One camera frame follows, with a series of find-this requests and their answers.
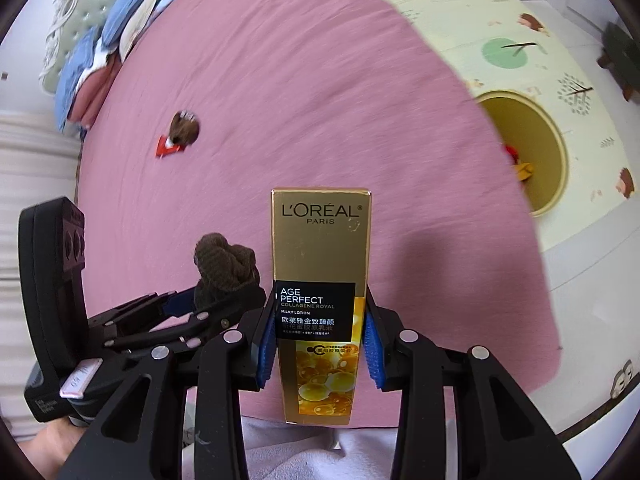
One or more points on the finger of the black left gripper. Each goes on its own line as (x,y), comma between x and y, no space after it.
(151,320)

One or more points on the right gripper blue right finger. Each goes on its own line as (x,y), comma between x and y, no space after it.
(380,330)

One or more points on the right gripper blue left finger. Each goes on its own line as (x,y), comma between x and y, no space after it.
(259,346)

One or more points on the brown knit sock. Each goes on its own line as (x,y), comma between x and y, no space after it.
(224,269)

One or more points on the gold cosmetics box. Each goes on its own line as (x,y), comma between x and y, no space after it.
(320,244)

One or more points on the red snack wrapper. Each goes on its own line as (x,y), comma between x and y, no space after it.
(165,147)

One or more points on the brown knit hat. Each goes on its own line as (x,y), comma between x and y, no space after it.
(184,128)

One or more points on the mustard yellow knit cloth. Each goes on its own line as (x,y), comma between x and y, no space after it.
(523,171)

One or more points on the red cloth bag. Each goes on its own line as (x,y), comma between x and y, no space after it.
(513,153)

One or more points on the yellow round trash bin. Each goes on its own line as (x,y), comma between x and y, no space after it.
(525,125)

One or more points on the left hand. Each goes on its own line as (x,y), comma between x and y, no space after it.
(50,448)

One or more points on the white striped curtain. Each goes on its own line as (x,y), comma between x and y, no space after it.
(38,164)

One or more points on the lavender trousers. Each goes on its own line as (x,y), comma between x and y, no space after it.
(276,450)

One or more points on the blue and pink folded bedding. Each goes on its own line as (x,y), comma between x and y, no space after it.
(84,83)

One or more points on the green tufted headboard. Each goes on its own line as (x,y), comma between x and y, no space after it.
(72,19)

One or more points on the pink bed sheet mattress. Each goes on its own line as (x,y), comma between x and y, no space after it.
(325,94)

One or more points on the cartoon tree play mat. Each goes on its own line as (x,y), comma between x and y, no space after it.
(590,238)

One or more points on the dark green round stool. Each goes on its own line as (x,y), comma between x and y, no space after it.
(621,52)

